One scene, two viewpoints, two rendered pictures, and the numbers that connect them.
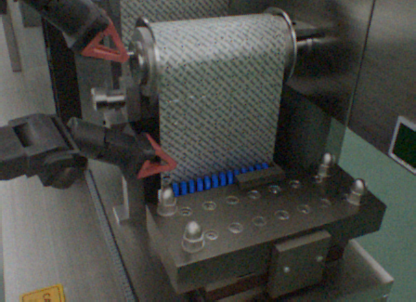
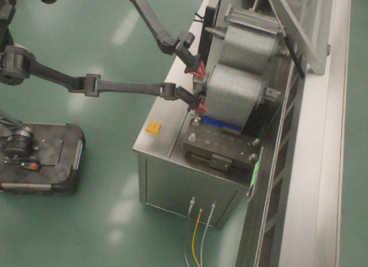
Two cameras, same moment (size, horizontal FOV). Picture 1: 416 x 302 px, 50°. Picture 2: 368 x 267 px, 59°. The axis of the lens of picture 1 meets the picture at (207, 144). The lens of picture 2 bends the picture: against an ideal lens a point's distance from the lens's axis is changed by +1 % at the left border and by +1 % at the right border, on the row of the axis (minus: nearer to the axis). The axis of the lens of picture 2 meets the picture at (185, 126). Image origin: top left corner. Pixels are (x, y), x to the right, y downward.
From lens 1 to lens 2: 104 cm
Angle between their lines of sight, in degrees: 34
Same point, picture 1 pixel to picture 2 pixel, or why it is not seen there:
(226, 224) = (206, 138)
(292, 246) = (217, 157)
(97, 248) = (178, 118)
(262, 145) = (240, 122)
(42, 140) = (165, 92)
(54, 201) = not seen: hidden behind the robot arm
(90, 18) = (192, 67)
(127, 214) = (194, 113)
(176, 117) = (210, 100)
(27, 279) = (155, 115)
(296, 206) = (231, 148)
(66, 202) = not seen: hidden behind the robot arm
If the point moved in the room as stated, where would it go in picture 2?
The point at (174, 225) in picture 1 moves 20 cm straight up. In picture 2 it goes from (192, 129) to (198, 107)
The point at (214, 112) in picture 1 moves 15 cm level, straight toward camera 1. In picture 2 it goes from (223, 105) to (204, 122)
